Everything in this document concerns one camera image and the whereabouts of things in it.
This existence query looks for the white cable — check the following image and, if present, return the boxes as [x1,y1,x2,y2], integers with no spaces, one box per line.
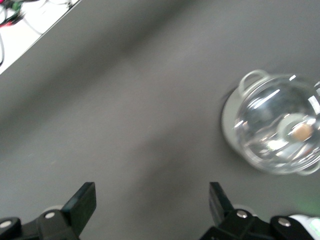
[23,0,73,35]

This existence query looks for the dark grey table mat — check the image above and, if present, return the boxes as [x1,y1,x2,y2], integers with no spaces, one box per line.
[0,0,320,240]

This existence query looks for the grey two-handled cooking pot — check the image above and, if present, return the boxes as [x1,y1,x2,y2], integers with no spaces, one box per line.
[221,69,320,176]

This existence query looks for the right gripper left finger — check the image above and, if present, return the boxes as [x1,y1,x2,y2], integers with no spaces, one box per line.
[0,181,97,240]

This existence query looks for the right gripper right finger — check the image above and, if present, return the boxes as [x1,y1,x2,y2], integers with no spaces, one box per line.
[199,181,311,240]

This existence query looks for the green connector block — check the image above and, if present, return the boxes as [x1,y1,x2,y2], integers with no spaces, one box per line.
[11,0,25,11]

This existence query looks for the red and black wire bundle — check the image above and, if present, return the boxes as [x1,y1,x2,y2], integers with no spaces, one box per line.
[0,9,26,29]

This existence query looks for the glass lid with wooden knob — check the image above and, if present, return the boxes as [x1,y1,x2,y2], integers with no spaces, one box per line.
[233,74,320,175]

